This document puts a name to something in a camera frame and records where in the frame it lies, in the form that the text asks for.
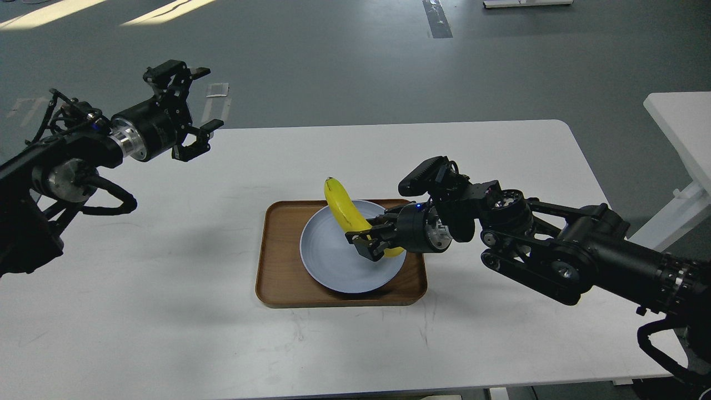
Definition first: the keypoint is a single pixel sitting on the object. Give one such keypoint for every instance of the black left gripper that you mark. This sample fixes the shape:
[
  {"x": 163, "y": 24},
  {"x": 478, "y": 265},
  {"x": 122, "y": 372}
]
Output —
[{"x": 163, "y": 122}]

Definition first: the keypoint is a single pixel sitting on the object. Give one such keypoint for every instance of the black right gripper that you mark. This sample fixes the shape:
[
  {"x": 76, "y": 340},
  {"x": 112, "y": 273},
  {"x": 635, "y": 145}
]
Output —
[{"x": 416, "y": 227}]

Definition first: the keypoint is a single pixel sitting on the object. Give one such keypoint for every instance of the yellow banana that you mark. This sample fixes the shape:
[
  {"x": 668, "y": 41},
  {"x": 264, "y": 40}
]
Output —
[{"x": 343, "y": 209}]

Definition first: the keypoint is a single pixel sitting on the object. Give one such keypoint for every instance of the light blue round plate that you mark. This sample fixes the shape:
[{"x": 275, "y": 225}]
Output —
[{"x": 336, "y": 264}]

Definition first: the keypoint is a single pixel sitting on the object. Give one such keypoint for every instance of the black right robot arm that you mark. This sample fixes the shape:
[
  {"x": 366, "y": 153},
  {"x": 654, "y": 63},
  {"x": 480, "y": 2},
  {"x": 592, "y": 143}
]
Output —
[{"x": 560, "y": 252}]

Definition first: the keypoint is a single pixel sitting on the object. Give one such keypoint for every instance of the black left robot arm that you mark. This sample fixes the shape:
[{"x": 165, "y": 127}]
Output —
[{"x": 56, "y": 177}]

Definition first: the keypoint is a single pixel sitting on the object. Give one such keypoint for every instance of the brown wooden tray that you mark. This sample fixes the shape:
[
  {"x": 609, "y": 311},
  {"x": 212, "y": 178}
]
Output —
[{"x": 283, "y": 281}]

